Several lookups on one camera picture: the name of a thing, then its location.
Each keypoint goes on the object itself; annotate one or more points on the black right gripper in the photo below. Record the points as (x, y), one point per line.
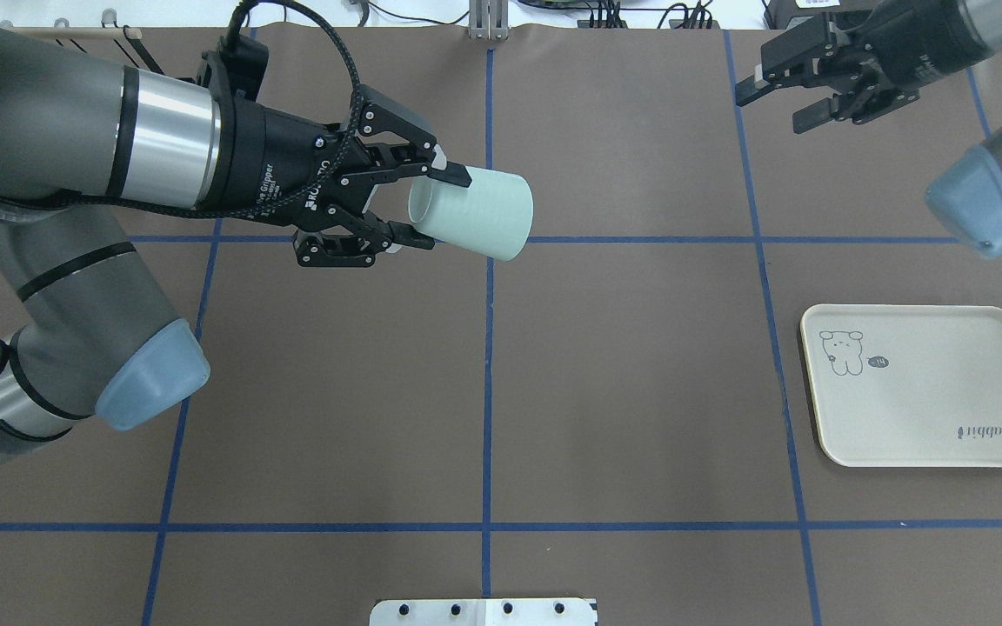
(918, 39)

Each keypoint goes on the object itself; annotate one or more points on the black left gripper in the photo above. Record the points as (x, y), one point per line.
(279, 161)

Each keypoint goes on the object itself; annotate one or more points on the green plastic cup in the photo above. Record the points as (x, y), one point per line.
(492, 217)

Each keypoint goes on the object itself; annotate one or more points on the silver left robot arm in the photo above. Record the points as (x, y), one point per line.
(81, 134)

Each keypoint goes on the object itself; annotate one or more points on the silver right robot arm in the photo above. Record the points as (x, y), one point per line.
(919, 43)

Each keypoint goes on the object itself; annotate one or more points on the beige rabbit tray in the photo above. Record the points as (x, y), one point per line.
(905, 386)

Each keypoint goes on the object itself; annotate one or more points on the aluminium frame post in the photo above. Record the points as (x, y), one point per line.
(488, 20)

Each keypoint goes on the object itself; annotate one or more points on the black wire cup rack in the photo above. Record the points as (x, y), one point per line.
(129, 40)

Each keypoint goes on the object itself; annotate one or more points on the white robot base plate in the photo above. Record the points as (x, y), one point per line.
(486, 611)

